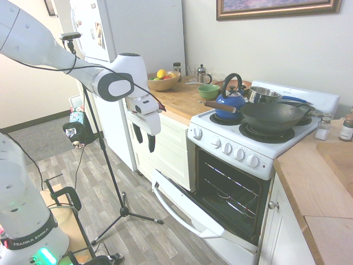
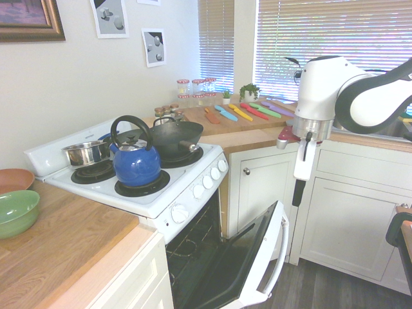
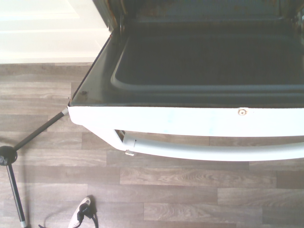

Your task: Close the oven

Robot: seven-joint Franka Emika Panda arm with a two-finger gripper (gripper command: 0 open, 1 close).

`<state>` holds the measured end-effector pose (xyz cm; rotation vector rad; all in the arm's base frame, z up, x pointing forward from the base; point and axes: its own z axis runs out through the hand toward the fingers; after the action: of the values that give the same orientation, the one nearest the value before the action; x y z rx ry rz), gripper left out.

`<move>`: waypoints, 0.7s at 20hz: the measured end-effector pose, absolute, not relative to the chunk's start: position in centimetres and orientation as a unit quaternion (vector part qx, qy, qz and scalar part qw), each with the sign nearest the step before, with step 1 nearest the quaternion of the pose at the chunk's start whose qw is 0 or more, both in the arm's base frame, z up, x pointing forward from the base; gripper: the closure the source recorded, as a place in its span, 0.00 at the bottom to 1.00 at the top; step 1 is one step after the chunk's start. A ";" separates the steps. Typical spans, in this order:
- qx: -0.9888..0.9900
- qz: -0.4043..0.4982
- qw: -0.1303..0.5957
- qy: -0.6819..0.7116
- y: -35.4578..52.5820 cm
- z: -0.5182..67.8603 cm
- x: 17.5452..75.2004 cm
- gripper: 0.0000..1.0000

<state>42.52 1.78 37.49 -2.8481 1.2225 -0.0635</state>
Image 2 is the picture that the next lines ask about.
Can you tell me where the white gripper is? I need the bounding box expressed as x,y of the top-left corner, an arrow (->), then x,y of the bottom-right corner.
292,140 -> 318,207

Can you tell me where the white oven door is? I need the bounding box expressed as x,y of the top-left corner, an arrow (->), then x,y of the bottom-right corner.
189,200 -> 290,309

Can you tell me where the white cabinet with knob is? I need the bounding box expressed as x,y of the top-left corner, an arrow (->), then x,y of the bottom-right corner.
227,145 -> 300,263

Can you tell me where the white sink base cabinet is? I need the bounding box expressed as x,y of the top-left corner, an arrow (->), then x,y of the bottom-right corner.
289,138 -> 412,287

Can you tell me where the purple knife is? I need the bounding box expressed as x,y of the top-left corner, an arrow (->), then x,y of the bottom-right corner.
261,100 -> 295,118

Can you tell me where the wooden cutting board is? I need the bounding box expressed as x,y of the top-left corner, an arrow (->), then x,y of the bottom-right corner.
182,98 -> 297,137

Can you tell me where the green knife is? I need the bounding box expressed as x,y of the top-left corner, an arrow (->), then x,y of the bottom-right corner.
248,102 -> 281,118

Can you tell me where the red knife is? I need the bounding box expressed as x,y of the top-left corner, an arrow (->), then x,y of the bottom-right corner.
239,102 -> 270,121

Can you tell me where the yellow knife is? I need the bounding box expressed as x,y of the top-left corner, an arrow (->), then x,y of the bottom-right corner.
229,103 -> 254,122

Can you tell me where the blue knife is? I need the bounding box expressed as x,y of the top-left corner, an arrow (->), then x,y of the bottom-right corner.
214,104 -> 239,122

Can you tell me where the stainless steel sink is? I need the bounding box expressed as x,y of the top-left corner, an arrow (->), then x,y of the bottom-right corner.
331,117 -> 412,140

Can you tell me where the leafy plant white pot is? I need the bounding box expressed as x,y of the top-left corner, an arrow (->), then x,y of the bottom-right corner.
238,83 -> 262,104

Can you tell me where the orange knife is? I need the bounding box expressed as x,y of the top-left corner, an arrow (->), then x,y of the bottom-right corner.
204,108 -> 221,125

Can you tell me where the black wok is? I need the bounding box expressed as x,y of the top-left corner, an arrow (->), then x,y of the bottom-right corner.
148,116 -> 205,160

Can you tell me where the white electric stove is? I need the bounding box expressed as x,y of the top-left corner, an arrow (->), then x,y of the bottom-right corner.
24,120 -> 230,309

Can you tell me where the wide window blind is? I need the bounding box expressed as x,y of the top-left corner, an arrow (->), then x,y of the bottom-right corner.
255,0 -> 412,103

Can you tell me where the blue kettle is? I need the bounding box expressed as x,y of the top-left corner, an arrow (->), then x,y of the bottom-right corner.
109,115 -> 162,189

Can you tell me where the narrow window blind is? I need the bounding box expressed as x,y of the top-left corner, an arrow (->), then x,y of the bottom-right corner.
198,0 -> 236,95

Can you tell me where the white cabinet beside stove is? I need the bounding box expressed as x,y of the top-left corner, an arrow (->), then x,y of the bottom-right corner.
85,230 -> 175,309

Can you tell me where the small grey shapes poster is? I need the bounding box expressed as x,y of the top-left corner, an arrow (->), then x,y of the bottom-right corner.
140,28 -> 168,69

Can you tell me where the stainless steel pot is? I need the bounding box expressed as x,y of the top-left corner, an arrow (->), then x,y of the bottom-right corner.
61,130 -> 120,170

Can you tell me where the large grey shapes poster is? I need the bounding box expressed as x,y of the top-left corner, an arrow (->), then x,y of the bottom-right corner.
89,0 -> 130,40

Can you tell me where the green bowl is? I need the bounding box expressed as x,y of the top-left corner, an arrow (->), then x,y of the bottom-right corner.
0,189 -> 41,240

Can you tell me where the terracotta bowl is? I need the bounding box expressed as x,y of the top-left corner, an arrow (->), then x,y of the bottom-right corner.
0,168 -> 35,195

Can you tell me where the framed painting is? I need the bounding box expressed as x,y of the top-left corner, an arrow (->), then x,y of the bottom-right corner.
0,0 -> 66,43

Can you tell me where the red handled tool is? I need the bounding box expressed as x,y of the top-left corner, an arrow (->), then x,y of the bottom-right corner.
276,126 -> 303,151

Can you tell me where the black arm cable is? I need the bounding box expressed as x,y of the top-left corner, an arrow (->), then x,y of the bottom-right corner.
284,57 -> 306,82

